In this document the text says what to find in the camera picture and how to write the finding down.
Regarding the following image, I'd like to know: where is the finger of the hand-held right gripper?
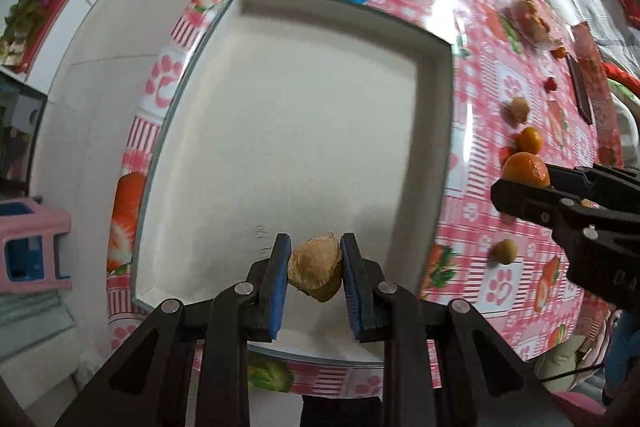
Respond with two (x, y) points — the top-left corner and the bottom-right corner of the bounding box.
(545, 163), (640, 208)
(491, 179), (640, 239)

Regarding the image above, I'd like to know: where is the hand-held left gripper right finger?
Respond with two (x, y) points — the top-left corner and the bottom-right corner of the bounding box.
(341, 232), (576, 427)

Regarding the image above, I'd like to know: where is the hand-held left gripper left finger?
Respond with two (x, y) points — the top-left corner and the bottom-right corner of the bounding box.
(55, 233), (293, 427)

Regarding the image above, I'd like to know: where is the large orange mandarin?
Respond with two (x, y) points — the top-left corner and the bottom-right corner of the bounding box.
(501, 151), (551, 188)

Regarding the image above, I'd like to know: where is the wrinkled brown round fruit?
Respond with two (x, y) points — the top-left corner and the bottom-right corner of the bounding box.
(507, 96), (531, 124)
(287, 233), (345, 304)

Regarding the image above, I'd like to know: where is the small orange mandarin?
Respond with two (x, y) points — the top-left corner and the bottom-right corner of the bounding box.
(515, 127), (544, 156)

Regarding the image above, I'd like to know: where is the yellow round fruit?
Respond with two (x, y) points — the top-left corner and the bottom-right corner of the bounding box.
(493, 239), (518, 266)

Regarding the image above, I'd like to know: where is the white square tray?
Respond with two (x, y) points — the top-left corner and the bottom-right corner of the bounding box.
(131, 0), (456, 355)

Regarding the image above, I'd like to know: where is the black phone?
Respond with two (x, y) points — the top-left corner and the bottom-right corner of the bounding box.
(567, 54), (595, 126)

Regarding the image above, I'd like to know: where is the red paper packet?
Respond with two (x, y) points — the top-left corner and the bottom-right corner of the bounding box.
(570, 22), (624, 168)

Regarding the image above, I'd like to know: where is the clear bag of fruit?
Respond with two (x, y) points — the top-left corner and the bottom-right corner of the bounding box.
(510, 0), (563, 50)

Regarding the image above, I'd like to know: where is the pale green plastic box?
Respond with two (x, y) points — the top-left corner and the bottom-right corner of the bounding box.
(0, 292), (77, 360)

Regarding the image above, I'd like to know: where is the pink plastic stool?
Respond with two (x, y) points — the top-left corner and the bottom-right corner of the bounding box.
(0, 196), (73, 295)

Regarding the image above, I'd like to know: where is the dark glass cabinet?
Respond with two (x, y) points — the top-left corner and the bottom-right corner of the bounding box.
(0, 74), (47, 188)

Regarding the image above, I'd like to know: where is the green leafy plant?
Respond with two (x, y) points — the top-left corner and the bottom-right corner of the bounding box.
(2, 0), (53, 42)

